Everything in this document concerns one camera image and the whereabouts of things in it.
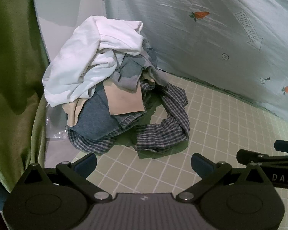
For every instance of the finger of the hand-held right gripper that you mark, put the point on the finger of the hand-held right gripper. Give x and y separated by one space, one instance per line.
254 155
285 146

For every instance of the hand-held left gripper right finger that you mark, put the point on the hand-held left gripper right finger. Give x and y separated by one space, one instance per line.
201 165

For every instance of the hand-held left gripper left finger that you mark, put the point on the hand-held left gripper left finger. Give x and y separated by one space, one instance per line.
87 164

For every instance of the white garment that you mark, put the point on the white garment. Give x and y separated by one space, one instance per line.
79 60

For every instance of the blue denim garment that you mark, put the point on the blue denim garment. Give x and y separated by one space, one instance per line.
96 117

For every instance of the clear plastic bag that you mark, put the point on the clear plastic bag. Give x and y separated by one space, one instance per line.
54 124

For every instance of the beige garment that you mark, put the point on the beige garment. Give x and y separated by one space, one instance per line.
124 100

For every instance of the grey garment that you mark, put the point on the grey garment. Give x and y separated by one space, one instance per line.
130 73

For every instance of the pale blue carrot-print sheet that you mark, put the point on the pale blue carrot-print sheet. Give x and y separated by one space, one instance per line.
206 52

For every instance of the green curtain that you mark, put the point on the green curtain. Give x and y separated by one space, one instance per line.
12 76

